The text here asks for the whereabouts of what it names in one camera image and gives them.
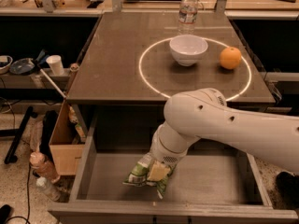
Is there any black pole on floor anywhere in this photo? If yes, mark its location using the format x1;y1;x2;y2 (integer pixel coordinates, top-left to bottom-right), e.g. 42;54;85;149
4;106;34;164

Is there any brown sauce bottle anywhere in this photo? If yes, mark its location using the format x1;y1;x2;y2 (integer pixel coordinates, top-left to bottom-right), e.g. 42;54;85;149
30;152;60;184

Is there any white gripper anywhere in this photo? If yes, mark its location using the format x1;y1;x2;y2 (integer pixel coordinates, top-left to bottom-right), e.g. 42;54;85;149
148;133;187;182

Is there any green jalapeno chip bag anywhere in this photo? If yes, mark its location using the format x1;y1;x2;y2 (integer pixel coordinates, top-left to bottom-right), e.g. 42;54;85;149
123;152;176;199

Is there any brown cardboard box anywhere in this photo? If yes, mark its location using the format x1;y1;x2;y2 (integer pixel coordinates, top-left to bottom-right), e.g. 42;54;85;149
50;102;86;175

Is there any white ceramic bowl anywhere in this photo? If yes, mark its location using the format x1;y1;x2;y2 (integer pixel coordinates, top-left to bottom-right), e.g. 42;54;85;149
169;35;208;66

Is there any white stick tool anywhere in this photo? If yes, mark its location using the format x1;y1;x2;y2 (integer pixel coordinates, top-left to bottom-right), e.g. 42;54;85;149
39;67;66;99

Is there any black shoe on floor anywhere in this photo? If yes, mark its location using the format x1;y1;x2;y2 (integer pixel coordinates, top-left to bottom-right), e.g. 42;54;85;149
276;172;299;209

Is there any clear plastic water bottle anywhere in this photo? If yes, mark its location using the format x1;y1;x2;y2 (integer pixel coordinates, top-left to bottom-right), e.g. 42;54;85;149
178;0;198;35

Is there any small white bowl left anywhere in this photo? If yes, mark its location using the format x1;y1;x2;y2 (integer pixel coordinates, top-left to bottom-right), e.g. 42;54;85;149
0;55;13;75

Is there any grey open top drawer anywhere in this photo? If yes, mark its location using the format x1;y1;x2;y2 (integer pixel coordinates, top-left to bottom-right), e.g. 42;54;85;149
49;105;298;224

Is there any dark round plate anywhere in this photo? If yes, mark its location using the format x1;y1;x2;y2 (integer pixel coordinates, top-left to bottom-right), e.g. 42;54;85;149
9;58;36;75

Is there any white plastic bottle floor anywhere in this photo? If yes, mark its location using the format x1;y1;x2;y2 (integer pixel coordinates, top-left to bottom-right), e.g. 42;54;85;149
36;177;61;202

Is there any orange fruit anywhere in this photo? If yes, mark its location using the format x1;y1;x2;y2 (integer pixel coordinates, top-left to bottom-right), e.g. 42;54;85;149
220;47;242;70

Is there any grey cabinet table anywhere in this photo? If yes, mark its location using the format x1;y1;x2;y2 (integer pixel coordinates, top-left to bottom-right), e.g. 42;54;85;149
67;12;275;138

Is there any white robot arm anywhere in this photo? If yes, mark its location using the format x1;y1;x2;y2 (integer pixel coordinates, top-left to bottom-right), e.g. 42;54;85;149
150;88;299;174

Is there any white paper cup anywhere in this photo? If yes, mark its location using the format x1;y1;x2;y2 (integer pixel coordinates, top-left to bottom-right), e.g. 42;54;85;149
46;55;64;76

